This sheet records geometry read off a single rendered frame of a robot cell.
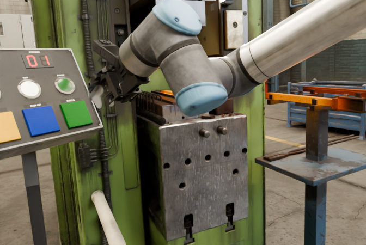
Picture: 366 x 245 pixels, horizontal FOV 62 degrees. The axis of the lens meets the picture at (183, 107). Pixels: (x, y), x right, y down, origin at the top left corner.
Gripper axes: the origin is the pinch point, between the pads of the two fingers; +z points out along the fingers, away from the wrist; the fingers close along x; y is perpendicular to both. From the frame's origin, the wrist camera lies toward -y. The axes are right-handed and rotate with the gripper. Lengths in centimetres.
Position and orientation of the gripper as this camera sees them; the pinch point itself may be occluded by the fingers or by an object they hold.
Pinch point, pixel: (92, 95)
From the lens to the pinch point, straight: 83.5
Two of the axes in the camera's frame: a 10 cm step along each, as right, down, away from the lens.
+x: 6.5, -1.5, 7.4
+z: -6.3, 4.4, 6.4
